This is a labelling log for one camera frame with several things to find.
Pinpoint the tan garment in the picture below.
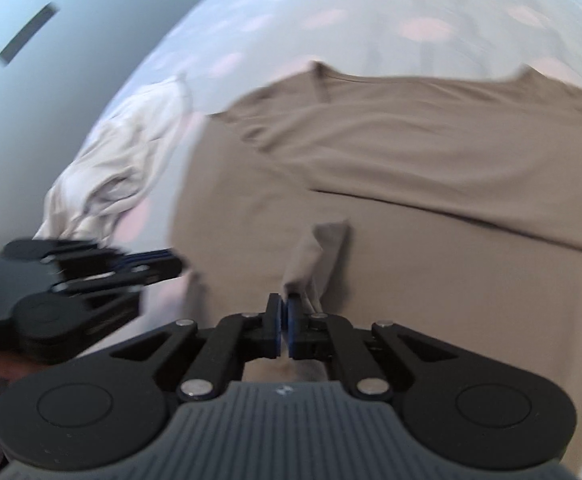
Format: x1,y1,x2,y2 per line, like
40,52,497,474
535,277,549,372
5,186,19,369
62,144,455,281
170,60,582,480

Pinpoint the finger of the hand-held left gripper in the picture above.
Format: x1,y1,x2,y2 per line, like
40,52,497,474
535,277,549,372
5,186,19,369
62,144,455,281
50,262,189,299
2,238,184,270

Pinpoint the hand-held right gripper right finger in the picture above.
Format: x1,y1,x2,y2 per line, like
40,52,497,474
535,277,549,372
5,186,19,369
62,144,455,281
285,292,459,401

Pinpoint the white garment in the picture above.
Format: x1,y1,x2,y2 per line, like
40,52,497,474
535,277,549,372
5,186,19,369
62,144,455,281
33,73,195,247

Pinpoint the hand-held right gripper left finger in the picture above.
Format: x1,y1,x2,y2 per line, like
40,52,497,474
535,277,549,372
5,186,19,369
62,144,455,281
110,292,284,402

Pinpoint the pink polka dot bed cover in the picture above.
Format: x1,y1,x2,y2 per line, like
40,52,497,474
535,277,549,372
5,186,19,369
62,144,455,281
78,0,582,321

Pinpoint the person's left hand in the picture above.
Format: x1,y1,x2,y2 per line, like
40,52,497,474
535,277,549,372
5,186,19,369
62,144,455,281
0,354,39,380

